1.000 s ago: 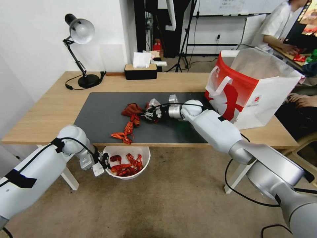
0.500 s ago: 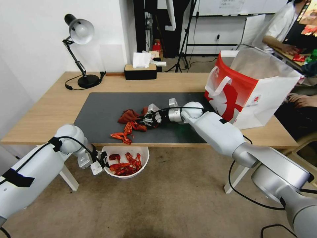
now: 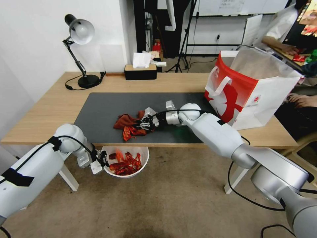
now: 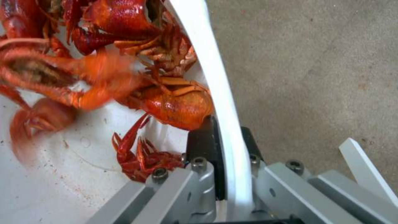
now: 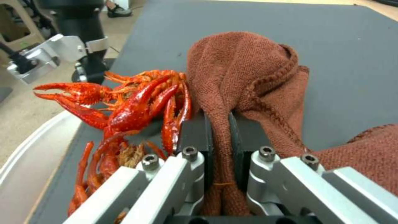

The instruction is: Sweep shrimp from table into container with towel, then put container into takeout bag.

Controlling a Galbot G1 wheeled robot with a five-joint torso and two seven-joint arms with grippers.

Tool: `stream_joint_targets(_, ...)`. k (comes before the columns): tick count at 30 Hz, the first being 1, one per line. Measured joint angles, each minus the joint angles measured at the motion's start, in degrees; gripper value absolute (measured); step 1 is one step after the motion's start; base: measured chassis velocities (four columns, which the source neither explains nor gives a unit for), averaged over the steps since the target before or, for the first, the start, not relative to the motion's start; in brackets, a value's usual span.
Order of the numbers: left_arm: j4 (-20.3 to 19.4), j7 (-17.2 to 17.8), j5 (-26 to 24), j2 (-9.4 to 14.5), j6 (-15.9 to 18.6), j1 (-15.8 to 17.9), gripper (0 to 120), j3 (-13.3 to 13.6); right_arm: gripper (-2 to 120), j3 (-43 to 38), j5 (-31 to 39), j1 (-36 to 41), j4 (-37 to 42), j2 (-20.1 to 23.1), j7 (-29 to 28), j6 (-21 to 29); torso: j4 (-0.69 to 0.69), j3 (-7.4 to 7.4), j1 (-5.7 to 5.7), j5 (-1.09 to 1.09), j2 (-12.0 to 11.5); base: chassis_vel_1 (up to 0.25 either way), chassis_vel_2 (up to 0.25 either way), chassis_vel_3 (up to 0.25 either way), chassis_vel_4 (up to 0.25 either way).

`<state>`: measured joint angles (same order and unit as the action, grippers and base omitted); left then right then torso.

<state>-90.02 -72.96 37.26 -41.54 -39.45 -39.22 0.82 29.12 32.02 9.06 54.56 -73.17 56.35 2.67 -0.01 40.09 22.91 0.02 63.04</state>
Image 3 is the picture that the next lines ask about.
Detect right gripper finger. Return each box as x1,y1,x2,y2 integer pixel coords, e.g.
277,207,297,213
133,117,155,125
135,124,156,133

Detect dark red towel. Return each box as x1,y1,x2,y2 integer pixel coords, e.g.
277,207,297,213
113,110,149,131

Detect white round paper container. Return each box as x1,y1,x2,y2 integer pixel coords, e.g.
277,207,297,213
100,145,150,179

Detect red and white takeout bag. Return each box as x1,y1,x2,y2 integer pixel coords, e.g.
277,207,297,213
204,46,305,131

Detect black desk mat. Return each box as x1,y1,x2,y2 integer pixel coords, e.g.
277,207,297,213
74,92,219,145

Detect black tissue box wooden lid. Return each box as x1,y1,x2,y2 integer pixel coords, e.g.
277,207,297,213
124,63,158,81

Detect white flat boxes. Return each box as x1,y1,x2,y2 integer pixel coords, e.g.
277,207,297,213
149,57,168,67

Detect white tissue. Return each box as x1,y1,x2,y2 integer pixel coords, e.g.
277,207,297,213
132,52,152,69

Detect wooden table with white legs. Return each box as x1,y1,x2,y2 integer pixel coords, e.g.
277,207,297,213
0,71,299,194

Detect black tripod stand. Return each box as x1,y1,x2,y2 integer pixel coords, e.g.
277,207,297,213
165,0,199,73

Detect black and white desk lamp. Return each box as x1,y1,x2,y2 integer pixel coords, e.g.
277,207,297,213
62,14,101,89

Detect white foam board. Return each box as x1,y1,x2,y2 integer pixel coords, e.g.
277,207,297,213
244,14,264,47

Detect person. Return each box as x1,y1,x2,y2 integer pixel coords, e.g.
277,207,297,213
274,94,317,151
261,0,301,51

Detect white whiteboard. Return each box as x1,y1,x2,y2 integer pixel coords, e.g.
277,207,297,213
198,0,290,17

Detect beige plastic chair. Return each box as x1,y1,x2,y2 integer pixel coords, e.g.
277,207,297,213
280,133,317,158

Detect dark screen with pictures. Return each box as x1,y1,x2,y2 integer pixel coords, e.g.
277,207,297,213
283,0,317,49

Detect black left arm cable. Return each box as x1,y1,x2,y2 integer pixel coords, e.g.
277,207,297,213
0,136,97,238

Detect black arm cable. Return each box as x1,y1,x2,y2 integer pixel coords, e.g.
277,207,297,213
0,136,97,238
151,110,298,238

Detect black lamp cord with switch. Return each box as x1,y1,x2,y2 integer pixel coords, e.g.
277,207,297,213
65,71,107,91

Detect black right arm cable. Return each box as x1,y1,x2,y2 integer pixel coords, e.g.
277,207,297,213
151,110,298,238

